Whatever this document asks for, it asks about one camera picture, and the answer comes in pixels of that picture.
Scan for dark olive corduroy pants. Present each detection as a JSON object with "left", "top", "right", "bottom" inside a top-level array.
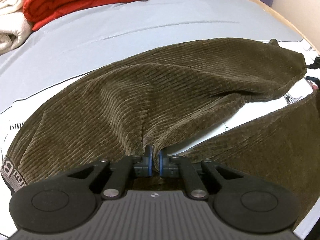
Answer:
[{"left": 0, "top": 37, "right": 320, "bottom": 230}]

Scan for grey bed sheet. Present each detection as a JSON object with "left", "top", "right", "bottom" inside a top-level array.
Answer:
[{"left": 0, "top": 0, "right": 320, "bottom": 240}]

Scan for cream folded blanket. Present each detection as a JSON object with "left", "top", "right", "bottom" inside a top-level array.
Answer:
[{"left": 1, "top": 0, "right": 32, "bottom": 55}]

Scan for wooden bed frame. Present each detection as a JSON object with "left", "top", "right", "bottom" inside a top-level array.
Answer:
[{"left": 249, "top": 0, "right": 319, "bottom": 54}]

